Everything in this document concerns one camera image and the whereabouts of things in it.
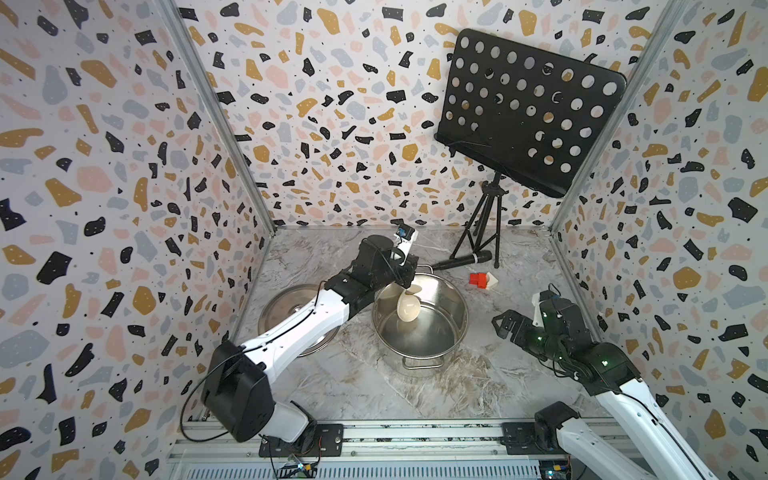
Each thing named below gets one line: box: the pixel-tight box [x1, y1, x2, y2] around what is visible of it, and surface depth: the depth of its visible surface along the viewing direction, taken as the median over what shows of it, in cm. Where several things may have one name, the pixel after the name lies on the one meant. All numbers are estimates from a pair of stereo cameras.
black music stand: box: [434, 28, 627, 269], surface depth 70 cm
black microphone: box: [431, 250, 493, 271], surface depth 112 cm
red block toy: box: [469, 272, 487, 289], surface depth 108 cm
